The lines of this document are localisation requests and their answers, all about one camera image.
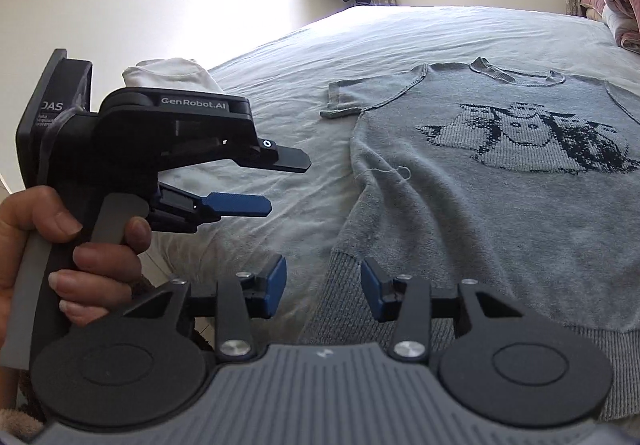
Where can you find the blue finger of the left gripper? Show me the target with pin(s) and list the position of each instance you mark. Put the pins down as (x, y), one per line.
(173, 206)
(271, 156)

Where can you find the white cloth on bed edge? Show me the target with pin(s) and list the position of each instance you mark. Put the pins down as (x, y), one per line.
(175, 73)

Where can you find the folded grey pink quilt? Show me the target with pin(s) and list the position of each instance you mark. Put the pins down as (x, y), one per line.
(617, 10)

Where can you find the person left hand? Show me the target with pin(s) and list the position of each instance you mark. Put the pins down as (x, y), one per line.
(35, 319)

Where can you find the small pink pillow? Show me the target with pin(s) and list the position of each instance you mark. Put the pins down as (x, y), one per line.
(593, 9)

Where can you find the grey bed sheet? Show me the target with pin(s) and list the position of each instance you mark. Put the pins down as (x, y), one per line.
(288, 82)

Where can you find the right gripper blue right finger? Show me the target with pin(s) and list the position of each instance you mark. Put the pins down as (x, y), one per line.
(384, 293)

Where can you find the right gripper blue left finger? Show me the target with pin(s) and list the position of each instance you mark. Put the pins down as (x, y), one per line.
(263, 291)

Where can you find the black left camera box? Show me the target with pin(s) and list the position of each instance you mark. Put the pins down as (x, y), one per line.
(63, 86)

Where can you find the grey knit sweater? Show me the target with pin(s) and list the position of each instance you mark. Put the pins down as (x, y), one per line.
(526, 181)

